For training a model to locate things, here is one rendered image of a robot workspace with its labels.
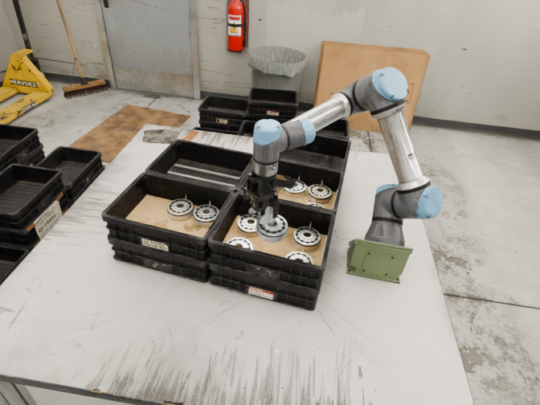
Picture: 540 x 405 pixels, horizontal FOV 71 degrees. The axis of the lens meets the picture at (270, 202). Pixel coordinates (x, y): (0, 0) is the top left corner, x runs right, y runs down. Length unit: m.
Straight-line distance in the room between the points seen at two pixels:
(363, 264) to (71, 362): 1.03
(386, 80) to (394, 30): 2.95
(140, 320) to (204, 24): 3.48
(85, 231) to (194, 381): 0.83
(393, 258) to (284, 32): 3.16
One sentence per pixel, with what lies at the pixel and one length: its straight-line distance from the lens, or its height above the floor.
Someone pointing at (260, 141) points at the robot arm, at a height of 1.31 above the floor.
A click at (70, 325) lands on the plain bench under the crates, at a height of 0.70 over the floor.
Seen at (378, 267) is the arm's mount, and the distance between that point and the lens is 1.53.
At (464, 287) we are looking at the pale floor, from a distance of 2.76.
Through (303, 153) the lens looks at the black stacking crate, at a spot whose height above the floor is 0.83.
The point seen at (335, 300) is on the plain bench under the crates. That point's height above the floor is 0.70.
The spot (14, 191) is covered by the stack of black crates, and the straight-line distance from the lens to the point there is 2.52.
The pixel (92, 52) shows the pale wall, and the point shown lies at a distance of 5.02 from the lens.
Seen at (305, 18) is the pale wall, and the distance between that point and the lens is 4.20.
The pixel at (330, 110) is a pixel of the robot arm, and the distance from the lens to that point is 1.35.
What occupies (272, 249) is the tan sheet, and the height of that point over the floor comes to 0.83.
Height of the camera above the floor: 1.82
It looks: 38 degrees down
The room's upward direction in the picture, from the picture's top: 5 degrees clockwise
